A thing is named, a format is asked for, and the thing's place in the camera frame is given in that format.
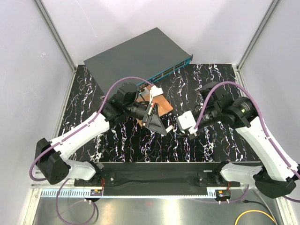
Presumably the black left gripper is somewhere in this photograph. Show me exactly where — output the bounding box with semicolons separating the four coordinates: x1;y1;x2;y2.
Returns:
125;102;167;135

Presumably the silver SFP module plug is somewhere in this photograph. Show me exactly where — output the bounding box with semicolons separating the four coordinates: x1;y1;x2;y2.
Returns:
166;125;174;132

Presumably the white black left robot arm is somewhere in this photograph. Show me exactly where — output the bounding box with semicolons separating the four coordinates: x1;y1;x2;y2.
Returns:
33;82;167;186

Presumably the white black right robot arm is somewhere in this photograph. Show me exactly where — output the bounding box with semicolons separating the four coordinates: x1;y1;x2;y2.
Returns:
176;82;300;199

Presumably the wooden board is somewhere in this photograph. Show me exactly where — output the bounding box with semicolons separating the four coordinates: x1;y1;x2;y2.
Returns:
136;85;173;127

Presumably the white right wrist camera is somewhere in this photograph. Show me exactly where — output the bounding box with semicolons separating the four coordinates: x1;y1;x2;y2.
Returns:
178;110;198;139

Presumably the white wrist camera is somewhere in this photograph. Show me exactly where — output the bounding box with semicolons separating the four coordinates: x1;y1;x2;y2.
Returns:
178;110;198;139
149;85;163;103

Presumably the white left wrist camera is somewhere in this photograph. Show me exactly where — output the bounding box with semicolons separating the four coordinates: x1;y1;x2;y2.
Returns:
149;85;163;103

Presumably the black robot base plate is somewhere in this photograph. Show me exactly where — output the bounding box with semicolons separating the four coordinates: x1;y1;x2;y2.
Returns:
62;161;247;196

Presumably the dark grey network switch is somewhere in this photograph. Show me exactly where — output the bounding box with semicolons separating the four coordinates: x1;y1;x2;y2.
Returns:
84;28;193;93

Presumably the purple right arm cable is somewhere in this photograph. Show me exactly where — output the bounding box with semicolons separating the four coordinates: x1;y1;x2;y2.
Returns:
194;81;300;204

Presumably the grey cable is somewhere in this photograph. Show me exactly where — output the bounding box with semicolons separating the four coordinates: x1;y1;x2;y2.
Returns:
254;187;282;225

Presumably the black power cable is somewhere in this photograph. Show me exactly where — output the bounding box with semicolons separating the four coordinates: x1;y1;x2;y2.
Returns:
242;199;279;225

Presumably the yellow cable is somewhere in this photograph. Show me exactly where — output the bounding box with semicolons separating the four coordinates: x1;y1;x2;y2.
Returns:
235;210;277;225

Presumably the white slotted cable duct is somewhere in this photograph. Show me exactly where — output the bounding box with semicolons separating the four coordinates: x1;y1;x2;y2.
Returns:
41;187;218;200

